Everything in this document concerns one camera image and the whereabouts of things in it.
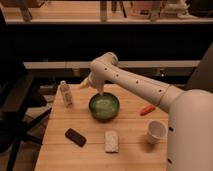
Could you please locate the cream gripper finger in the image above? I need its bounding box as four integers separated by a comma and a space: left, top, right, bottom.
97, 88, 104, 96
79, 78, 89, 89

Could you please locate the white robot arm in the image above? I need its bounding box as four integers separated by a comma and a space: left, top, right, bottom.
80, 52, 213, 171

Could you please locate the clear plastic bottle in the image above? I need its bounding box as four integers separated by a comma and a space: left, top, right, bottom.
60, 80, 72, 106

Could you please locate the green bowl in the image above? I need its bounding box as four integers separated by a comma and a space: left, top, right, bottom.
89, 92, 120, 122

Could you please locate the black phone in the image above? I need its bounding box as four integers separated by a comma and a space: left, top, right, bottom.
65, 128, 86, 147

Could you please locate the white sponge block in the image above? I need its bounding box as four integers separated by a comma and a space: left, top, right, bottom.
105, 131, 119, 153

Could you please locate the orange carrot toy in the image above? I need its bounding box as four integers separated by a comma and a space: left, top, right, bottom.
140, 105, 156, 116

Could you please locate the black office chair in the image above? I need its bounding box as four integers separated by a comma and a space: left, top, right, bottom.
0, 9, 51, 171

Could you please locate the white paper cup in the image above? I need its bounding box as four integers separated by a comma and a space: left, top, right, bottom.
146, 120, 167, 144

